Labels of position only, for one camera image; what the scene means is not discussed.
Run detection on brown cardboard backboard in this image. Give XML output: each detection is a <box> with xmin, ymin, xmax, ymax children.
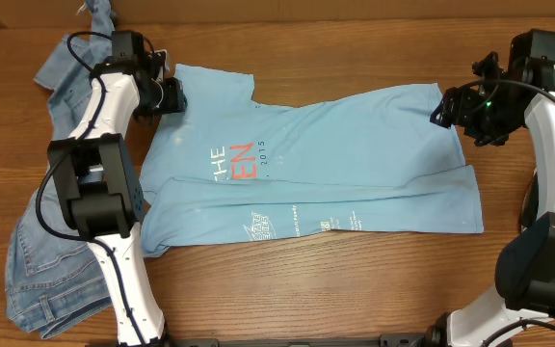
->
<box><xmin>0</xmin><ymin>0</ymin><xmax>555</xmax><ymax>29</ymax></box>

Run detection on blue denim jeans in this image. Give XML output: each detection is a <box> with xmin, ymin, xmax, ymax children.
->
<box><xmin>5</xmin><ymin>0</ymin><xmax>116</xmax><ymax>339</ymax></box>

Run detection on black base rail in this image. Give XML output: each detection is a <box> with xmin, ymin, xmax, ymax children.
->
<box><xmin>145</xmin><ymin>330</ymin><xmax>448</xmax><ymax>347</ymax></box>

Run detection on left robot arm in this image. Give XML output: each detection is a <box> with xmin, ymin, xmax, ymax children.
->
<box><xmin>43</xmin><ymin>31</ymin><xmax>187</xmax><ymax>346</ymax></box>

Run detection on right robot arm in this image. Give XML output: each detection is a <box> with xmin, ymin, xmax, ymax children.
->
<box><xmin>380</xmin><ymin>29</ymin><xmax>555</xmax><ymax>347</ymax></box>

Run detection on light blue t-shirt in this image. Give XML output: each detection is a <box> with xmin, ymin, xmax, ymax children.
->
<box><xmin>141</xmin><ymin>65</ymin><xmax>484</xmax><ymax>256</ymax></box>

